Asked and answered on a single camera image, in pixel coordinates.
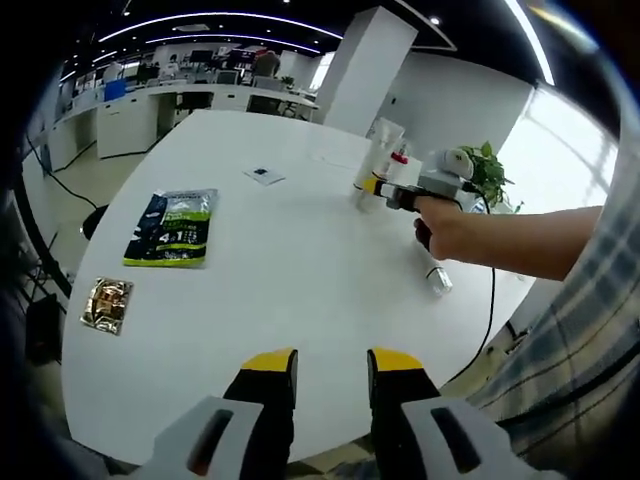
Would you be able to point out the long white office desk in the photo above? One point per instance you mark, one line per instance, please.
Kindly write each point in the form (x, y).
(200, 92)

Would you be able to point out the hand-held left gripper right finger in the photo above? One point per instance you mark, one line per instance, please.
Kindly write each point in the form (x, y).
(415, 445)

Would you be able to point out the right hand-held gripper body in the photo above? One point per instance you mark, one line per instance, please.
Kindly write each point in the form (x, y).
(442, 175)

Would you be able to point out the gold foil sachet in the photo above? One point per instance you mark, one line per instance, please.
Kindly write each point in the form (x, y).
(107, 305)

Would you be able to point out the black round chair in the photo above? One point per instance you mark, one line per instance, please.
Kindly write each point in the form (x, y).
(92, 225)

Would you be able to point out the white skincare tube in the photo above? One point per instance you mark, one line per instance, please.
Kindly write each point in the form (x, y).
(380, 145)

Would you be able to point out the blue storage box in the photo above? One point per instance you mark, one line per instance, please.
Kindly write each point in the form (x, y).
(115, 91)

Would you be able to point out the person's right hand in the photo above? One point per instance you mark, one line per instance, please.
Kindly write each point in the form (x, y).
(450, 230)

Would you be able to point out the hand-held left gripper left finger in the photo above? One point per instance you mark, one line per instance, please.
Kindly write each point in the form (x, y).
(247, 440)

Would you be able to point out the potted green plant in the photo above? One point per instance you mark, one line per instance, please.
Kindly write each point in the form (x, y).
(487, 165)

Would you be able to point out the small clear sachet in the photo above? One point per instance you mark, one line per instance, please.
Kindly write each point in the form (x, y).
(264, 175)

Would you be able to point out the window with white blind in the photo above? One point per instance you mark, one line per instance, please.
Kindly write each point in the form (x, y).
(560, 150)

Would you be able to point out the green black skincare packet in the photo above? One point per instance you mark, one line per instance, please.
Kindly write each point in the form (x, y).
(172, 227)

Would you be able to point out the curved ceiling light strip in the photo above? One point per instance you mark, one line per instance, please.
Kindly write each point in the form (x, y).
(530, 40)

